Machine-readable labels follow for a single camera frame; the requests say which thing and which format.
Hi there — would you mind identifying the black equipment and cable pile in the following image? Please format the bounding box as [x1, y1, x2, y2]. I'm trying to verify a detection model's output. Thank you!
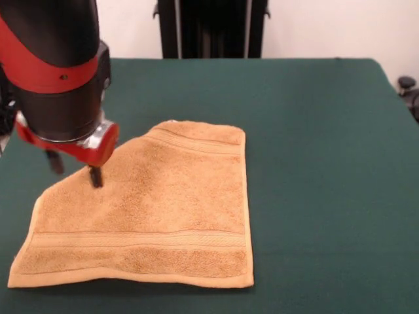
[0, 65, 17, 135]

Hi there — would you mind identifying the black stand column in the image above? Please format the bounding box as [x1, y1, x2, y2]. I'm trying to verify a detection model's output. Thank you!
[152, 0, 272, 60]

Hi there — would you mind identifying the dark green table cloth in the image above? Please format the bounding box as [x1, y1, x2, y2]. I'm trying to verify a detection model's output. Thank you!
[0, 58, 419, 314]

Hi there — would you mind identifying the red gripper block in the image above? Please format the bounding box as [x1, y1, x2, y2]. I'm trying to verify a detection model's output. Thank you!
[16, 120, 120, 189]

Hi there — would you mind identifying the tan terry towel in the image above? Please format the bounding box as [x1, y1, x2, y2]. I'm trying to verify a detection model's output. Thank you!
[7, 120, 255, 289]

